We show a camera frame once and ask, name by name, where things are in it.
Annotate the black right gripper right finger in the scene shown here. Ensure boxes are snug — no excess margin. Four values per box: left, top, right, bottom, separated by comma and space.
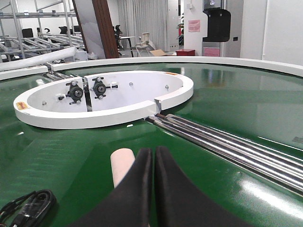
154, 146, 249, 227

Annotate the black bearing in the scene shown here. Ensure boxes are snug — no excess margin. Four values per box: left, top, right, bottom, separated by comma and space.
92, 77, 118, 99
57, 80, 84, 105

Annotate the white rim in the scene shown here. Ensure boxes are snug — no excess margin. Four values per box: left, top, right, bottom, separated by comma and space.
0, 66, 48, 80
51, 56, 303, 77

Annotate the black wall-mounted box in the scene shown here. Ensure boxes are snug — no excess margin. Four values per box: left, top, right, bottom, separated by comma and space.
203, 9, 231, 42

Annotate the brown wooden pillar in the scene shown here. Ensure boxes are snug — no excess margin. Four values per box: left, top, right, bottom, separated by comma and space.
72, 0, 119, 59

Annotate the white inner conveyor ring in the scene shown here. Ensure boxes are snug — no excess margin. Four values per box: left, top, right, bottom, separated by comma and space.
13, 70, 194, 130

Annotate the steel rollers right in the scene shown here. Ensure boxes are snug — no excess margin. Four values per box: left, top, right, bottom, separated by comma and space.
146, 114, 303, 194

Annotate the white outer rim right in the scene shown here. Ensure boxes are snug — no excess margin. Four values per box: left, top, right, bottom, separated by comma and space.
51, 56, 303, 77

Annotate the beige hand brush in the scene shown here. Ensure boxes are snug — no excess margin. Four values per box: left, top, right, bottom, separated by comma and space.
110, 148, 135, 188

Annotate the black cable bundle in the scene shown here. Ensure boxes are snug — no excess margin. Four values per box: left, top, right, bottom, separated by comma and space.
0, 189, 57, 227

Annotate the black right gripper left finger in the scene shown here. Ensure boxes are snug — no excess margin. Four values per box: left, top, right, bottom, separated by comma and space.
71, 148, 153, 227

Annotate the white outer rim left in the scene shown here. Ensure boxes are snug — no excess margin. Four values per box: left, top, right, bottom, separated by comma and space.
0, 66, 48, 80

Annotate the black bearing right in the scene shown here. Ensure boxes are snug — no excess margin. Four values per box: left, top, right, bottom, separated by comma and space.
92, 77, 118, 99

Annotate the red box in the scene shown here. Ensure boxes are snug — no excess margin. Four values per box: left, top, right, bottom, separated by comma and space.
176, 49, 196, 56

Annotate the metal shelving rack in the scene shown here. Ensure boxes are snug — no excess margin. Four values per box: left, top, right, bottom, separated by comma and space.
0, 0, 86, 62

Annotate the black bearing left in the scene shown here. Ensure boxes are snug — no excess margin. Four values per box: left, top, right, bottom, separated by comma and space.
57, 80, 84, 105

